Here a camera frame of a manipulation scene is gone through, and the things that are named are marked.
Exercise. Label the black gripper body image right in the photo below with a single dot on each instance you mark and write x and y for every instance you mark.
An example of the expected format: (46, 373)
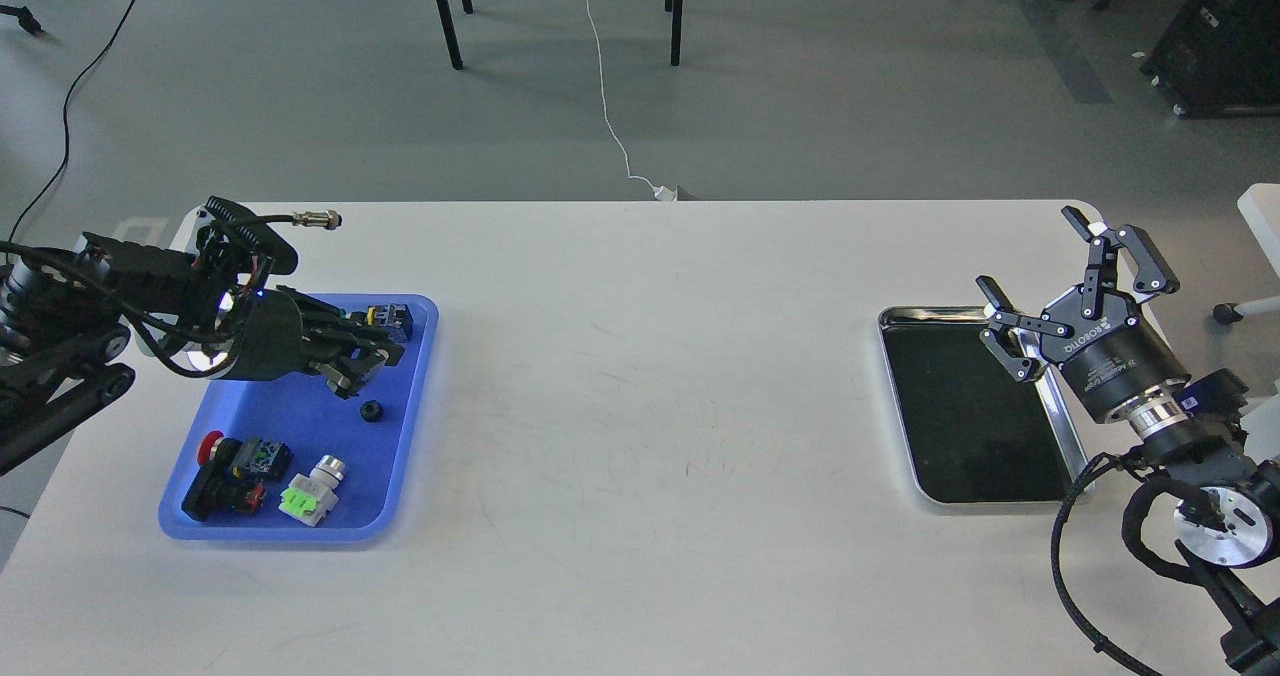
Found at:
(1109, 360)

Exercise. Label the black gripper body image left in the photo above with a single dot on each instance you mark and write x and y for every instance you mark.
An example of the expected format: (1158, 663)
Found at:
(271, 345)

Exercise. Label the blue plastic tray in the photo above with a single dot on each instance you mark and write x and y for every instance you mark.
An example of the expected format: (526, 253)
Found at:
(300, 411)

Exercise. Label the silver metal tray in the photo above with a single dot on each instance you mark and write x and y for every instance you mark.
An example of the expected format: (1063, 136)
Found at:
(975, 437)

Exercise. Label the red emergency stop button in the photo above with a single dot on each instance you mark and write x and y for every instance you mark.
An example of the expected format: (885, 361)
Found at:
(233, 473)

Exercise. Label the green white push button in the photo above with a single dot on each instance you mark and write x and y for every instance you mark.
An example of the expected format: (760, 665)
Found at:
(309, 498)

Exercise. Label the black equipment case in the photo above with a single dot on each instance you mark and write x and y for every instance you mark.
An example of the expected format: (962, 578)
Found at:
(1219, 58)

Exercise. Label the green push button switch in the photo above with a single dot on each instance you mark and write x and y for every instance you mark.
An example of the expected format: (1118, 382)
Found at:
(395, 319)

